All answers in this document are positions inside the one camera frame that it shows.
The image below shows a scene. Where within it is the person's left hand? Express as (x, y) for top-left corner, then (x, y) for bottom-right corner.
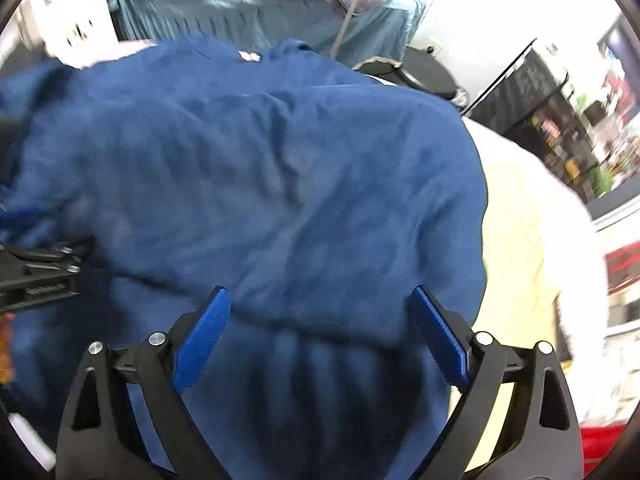
(0, 311), (17, 387)

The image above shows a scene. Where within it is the black wire rack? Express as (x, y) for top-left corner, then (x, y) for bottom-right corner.
(470, 37), (640, 207)

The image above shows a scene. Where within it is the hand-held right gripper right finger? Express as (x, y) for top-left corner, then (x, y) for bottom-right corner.
(410, 284), (585, 480)

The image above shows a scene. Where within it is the yellow cloth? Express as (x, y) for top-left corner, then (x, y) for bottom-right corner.
(450, 160), (564, 480)

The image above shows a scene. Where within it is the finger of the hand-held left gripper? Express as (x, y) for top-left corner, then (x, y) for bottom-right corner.
(47, 236), (96, 276)

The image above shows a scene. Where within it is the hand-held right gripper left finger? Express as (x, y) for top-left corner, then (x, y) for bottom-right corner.
(55, 285), (233, 480)

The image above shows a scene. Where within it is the white pole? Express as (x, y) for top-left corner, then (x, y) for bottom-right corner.
(331, 0), (375, 59)

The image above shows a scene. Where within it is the black round stool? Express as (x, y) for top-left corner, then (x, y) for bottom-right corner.
(352, 47), (471, 112)

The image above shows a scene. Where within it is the blue jacket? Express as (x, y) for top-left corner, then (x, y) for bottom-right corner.
(0, 32), (489, 480)

